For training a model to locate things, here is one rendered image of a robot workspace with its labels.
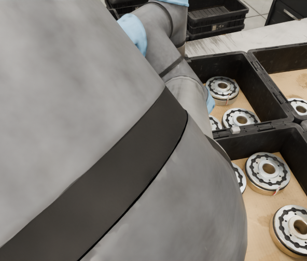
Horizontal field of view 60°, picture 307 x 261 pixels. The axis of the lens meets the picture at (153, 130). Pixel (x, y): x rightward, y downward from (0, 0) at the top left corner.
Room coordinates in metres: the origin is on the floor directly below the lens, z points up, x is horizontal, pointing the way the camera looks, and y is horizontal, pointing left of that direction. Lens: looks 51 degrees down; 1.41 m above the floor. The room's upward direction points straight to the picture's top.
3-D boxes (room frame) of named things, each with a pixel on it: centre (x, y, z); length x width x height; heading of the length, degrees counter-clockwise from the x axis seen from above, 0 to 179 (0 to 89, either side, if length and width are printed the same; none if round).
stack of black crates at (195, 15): (1.73, -0.37, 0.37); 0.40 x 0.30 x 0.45; 109
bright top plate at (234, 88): (0.62, -0.21, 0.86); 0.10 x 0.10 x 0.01
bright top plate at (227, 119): (0.48, -0.24, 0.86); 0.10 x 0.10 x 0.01
